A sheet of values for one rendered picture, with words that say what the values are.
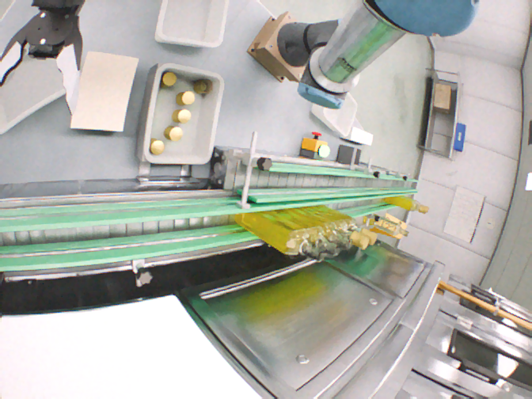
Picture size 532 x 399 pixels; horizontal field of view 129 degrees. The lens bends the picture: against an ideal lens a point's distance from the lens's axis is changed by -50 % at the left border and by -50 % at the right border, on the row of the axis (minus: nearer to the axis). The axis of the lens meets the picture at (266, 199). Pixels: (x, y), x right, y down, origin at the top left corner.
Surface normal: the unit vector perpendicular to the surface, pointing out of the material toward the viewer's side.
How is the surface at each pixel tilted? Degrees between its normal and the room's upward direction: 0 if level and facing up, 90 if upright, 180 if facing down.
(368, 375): 90
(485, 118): 90
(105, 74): 0
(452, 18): 86
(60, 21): 3
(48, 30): 3
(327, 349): 91
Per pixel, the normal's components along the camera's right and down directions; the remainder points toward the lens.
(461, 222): -0.73, 0.04
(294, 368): 0.18, -0.95
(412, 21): -0.33, 0.94
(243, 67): 0.66, 0.31
